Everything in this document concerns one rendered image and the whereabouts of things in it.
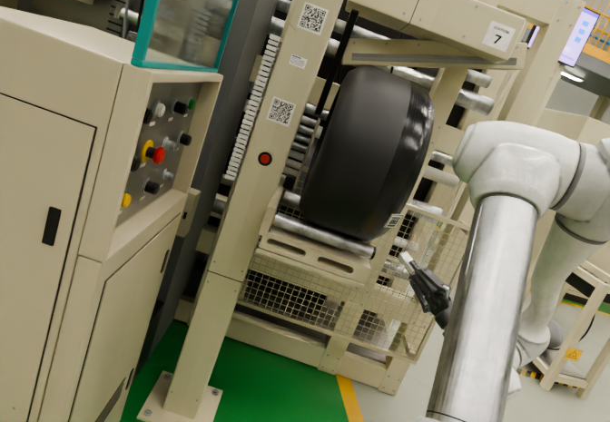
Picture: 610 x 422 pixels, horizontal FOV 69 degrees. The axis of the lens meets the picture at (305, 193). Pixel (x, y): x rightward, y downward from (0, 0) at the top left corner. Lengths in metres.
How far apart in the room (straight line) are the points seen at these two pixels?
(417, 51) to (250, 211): 0.89
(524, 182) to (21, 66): 0.87
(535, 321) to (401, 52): 1.07
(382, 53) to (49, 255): 1.34
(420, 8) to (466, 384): 1.31
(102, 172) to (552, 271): 0.89
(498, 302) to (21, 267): 0.85
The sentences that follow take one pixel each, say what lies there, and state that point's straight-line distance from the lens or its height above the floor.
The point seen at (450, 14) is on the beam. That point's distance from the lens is 1.74.
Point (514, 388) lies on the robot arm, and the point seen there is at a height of 0.84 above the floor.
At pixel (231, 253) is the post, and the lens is 1.55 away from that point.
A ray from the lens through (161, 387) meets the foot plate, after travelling 2.03.
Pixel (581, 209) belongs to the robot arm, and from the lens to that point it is 0.92.
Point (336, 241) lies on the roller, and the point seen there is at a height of 0.90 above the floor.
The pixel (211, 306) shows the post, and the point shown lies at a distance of 1.65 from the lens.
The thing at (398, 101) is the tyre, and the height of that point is 1.37.
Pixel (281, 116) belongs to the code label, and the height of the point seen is 1.21.
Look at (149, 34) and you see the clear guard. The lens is 0.82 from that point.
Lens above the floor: 1.36
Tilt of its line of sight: 14 degrees down
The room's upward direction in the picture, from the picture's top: 20 degrees clockwise
